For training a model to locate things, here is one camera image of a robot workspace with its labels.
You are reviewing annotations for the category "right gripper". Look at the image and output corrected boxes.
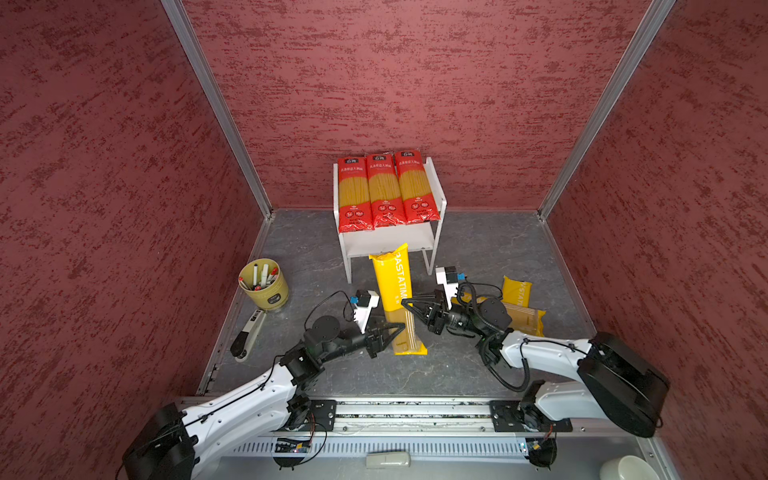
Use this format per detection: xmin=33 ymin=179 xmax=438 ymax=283
xmin=403 ymin=289 xmax=487 ymax=337

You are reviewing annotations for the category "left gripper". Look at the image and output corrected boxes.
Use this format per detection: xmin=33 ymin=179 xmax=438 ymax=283
xmin=319 ymin=312 xmax=404 ymax=364

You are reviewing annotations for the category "yellow pasta bag front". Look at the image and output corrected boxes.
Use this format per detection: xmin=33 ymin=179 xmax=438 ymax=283
xmin=369 ymin=243 xmax=428 ymax=356

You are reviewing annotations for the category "yellow pasta bag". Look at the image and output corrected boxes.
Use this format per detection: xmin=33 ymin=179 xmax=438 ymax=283
xmin=452 ymin=293 xmax=546 ymax=336
xmin=369 ymin=243 xmax=428 ymax=356

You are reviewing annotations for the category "red spaghetti bag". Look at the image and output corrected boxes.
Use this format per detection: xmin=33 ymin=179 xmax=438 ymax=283
xmin=394 ymin=150 xmax=440 ymax=224
xmin=337 ymin=157 xmax=374 ymax=233
xmin=366 ymin=154 xmax=407 ymax=228

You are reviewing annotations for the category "yellow pasta bag underneath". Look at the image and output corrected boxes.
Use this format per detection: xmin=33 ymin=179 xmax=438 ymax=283
xmin=502 ymin=277 xmax=533 ymax=308

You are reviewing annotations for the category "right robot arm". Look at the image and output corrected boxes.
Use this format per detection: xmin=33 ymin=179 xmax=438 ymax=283
xmin=401 ymin=293 xmax=670 ymax=438

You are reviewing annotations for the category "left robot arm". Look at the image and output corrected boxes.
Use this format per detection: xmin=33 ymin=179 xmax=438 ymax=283
xmin=122 ymin=316 xmax=405 ymax=479

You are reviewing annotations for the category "white two-tier shelf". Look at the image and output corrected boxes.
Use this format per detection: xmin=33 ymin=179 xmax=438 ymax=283
xmin=338 ymin=157 xmax=448 ymax=284

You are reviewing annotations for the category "yellow pen holder cup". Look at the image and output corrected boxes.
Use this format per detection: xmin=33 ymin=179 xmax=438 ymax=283
xmin=238 ymin=258 xmax=289 ymax=312

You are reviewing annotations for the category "grey stapler tool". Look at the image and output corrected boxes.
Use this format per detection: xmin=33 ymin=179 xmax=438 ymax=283
xmin=230 ymin=309 xmax=266 ymax=363

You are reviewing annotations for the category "white bowl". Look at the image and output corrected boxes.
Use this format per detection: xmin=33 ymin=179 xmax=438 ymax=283
xmin=599 ymin=455 xmax=660 ymax=480

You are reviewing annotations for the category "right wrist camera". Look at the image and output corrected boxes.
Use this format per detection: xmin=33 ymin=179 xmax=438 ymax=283
xmin=435 ymin=266 xmax=466 ymax=307

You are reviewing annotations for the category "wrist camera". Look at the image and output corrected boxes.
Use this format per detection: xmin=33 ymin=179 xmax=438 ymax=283
xmin=435 ymin=266 xmax=466 ymax=307
xmin=350 ymin=290 xmax=380 ymax=333

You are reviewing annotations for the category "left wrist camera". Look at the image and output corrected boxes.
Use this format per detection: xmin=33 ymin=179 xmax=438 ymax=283
xmin=350 ymin=290 xmax=380 ymax=333

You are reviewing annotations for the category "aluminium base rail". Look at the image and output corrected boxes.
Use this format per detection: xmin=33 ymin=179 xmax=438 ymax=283
xmin=223 ymin=398 xmax=649 ymax=466

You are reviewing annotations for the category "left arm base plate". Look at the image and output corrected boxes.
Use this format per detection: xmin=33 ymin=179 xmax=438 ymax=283
xmin=283 ymin=396 xmax=338 ymax=432

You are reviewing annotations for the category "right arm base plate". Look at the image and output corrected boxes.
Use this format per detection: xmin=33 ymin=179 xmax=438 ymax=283
xmin=489 ymin=400 xmax=573 ymax=433

